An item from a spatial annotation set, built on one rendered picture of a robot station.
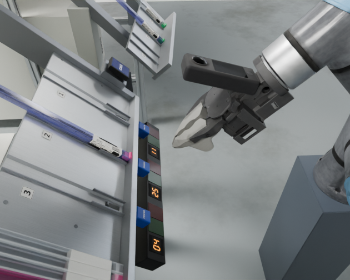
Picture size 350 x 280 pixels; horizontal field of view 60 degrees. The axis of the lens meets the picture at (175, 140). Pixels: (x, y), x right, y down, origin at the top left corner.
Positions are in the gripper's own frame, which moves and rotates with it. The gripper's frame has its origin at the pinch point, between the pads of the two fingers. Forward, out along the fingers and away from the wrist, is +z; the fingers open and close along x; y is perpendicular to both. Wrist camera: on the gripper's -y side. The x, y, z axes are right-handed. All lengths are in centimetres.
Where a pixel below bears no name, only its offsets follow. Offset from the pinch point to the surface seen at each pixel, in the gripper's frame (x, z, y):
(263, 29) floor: 215, -7, 120
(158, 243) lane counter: -13.8, 10.8, 4.8
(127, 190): -7.7, 8.8, -3.6
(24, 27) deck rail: 19.0, 9.0, -29.1
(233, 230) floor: 23, 38, 71
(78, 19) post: 47, 14, -20
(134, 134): 5.4, 7.7, -3.5
